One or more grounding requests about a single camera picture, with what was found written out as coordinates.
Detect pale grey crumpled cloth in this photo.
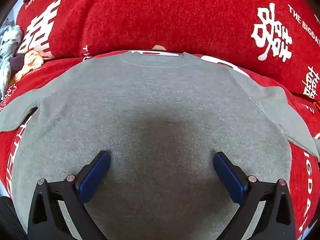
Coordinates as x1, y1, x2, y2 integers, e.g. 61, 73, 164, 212
0, 24, 23, 99

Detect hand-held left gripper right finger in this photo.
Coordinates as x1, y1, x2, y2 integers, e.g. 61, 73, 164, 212
213, 151, 297, 240

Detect grey knit sweater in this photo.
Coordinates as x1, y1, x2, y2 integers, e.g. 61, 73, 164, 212
0, 51, 320, 240

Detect cream crumpled cloth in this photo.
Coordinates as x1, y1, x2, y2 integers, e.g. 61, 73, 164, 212
13, 51, 45, 82

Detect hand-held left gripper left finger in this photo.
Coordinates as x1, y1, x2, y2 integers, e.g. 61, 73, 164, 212
27, 150, 112, 240

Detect red printed sofa cover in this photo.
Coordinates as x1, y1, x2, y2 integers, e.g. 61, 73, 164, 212
0, 0, 320, 240

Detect dark purple cloth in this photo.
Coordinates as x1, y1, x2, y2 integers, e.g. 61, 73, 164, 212
9, 54, 26, 78

